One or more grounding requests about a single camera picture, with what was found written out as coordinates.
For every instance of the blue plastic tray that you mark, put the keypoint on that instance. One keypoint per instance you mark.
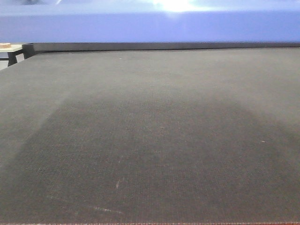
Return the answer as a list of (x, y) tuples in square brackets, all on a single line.
[(138, 21)]

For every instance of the white side table left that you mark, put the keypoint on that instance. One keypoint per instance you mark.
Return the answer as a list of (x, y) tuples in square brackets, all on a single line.
[(12, 53)]

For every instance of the black table edge rail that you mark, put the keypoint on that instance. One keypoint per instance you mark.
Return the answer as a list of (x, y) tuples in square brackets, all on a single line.
[(31, 49)]

